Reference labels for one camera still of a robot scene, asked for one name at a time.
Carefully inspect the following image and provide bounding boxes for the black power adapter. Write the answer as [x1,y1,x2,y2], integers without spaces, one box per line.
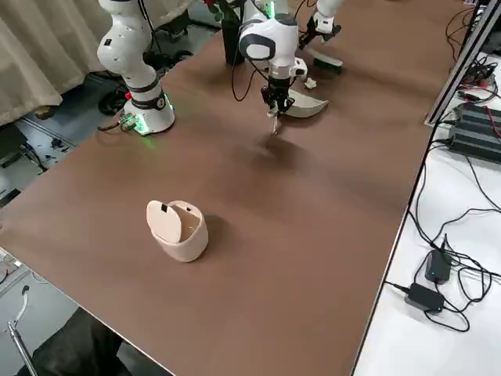
[404,283,446,313]
[424,249,452,284]

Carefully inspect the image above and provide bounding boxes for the black hub with cables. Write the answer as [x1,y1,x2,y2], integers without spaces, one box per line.
[457,54,501,99]

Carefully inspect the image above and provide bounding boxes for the beige curtain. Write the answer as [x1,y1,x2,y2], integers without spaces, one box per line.
[0,0,114,127]

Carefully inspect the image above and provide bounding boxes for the aluminium frame post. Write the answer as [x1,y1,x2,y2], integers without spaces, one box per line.
[424,0,495,127]

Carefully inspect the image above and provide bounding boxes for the black vase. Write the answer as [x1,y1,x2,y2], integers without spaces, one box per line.
[222,14,247,66]

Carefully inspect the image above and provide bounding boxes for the white cable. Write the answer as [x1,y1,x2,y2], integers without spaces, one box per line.
[15,284,31,323]

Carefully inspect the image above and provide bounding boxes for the small cream bin with lid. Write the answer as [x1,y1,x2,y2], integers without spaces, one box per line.
[146,199,209,264]

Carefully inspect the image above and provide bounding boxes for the thin metal rod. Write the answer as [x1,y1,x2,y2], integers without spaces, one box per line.
[7,320,33,376]

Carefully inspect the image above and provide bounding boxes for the white brush black bristles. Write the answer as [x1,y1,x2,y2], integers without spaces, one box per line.
[305,45,345,74]

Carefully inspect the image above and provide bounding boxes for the black base cable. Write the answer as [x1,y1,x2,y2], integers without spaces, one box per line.
[96,117,132,133]

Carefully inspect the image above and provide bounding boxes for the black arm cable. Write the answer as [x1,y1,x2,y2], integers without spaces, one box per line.
[229,46,275,103]

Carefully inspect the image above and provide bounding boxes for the person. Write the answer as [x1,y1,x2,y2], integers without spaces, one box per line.
[32,306,126,376]

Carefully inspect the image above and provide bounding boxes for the black finned power supply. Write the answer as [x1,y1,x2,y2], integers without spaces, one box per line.
[458,102,501,131]
[448,124,501,158]

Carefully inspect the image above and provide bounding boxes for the pale green plastic dustpan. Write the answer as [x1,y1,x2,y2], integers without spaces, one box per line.
[273,88,330,119]

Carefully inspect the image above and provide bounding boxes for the black power cable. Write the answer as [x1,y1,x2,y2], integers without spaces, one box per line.
[406,136,501,251]
[442,234,494,334]

